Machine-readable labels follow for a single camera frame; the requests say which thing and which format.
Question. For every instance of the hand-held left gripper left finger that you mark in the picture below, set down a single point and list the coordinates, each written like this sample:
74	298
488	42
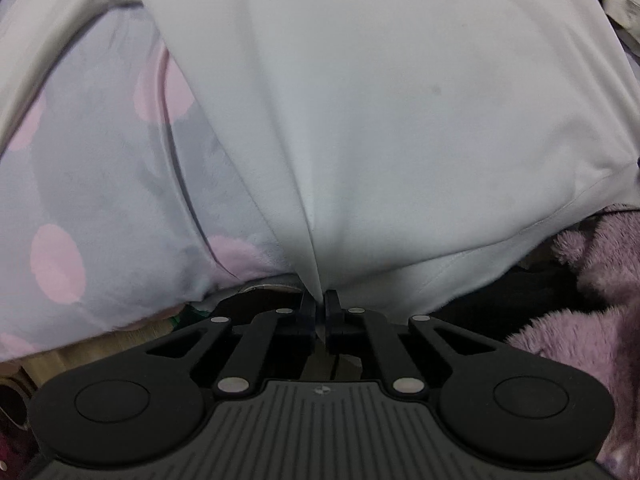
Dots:
307	317

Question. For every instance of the white garment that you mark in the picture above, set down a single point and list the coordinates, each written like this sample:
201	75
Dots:
375	110

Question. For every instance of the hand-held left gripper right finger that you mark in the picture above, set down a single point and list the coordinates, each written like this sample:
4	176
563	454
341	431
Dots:
332	317

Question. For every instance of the polka dot bed sheet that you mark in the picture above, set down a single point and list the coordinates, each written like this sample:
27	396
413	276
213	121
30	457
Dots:
100	185

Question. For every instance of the purple fuzzy blanket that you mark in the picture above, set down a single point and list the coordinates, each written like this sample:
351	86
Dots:
600	300

